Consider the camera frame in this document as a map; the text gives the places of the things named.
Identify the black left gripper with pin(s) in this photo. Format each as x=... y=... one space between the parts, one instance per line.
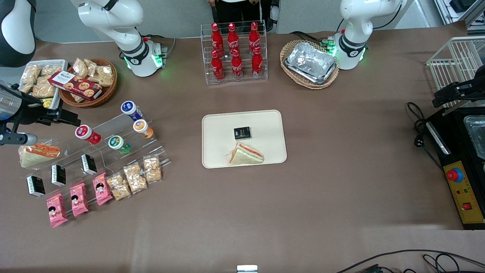
x=471 y=86

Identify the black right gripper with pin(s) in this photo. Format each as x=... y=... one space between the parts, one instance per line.
x=28 y=111

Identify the green gum bottle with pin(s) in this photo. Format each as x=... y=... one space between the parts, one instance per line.
x=118 y=144

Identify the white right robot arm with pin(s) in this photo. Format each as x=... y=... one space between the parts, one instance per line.
x=113 y=19

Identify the red gum bottle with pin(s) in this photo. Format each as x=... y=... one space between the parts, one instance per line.
x=87 y=134

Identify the steel food tray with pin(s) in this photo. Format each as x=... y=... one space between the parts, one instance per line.
x=477 y=136

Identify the blue gum bottle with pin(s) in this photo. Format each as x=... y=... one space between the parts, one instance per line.
x=130 y=110

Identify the orange gum bottle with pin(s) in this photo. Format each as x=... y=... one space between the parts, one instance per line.
x=142 y=128

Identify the cream plastic tray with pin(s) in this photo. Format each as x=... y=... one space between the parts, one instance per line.
x=223 y=151

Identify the silver metal lever strip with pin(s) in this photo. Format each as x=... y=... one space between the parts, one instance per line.
x=462 y=108

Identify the clear bag of crackers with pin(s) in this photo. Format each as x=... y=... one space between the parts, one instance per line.
x=43 y=90
x=25 y=88
x=152 y=169
x=91 y=66
x=118 y=186
x=77 y=98
x=80 y=68
x=30 y=74
x=105 y=76
x=51 y=70
x=135 y=178

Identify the yellow snack packet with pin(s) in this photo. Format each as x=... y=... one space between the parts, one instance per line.
x=47 y=103

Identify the black sealing machine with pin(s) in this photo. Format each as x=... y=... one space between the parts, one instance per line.
x=454 y=129

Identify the red cookie box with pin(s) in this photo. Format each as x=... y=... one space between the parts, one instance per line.
x=75 y=85

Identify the clear acrylic display stand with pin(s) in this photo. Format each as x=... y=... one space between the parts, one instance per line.
x=110 y=127

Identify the wrapped triangle sandwich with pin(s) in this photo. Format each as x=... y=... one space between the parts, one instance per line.
x=38 y=155
x=246 y=155

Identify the round brown wicker basket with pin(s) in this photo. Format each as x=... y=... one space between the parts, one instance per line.
x=106 y=93

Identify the small black snack box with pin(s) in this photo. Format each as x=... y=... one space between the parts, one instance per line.
x=89 y=164
x=36 y=186
x=242 y=133
x=58 y=175

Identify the white plastic bin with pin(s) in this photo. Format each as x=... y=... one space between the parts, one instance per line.
x=62 y=62

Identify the red emergency stop button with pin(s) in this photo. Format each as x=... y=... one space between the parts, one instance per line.
x=453 y=174

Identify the pink snack packet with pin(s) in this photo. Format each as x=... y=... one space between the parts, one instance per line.
x=57 y=210
x=102 y=189
x=79 y=200

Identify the yellow control panel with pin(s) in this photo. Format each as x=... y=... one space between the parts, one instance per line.
x=468 y=193

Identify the stacked aluminium foil trays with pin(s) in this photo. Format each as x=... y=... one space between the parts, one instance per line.
x=310 y=62

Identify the clear acrylic bottle rack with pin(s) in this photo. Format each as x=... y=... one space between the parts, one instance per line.
x=206 y=57

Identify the red cola bottle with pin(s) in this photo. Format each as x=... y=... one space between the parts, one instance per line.
x=237 y=66
x=217 y=68
x=216 y=40
x=257 y=64
x=233 y=38
x=254 y=38

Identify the light oval wicker basket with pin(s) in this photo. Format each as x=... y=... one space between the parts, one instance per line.
x=288 y=51

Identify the person torso and legs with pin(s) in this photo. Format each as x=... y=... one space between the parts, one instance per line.
x=235 y=9

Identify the small white device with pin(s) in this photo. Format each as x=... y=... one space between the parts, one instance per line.
x=247 y=269

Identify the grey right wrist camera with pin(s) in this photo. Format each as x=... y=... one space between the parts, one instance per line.
x=19 y=139

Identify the grey metal frame shelf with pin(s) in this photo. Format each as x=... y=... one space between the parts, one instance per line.
x=454 y=15

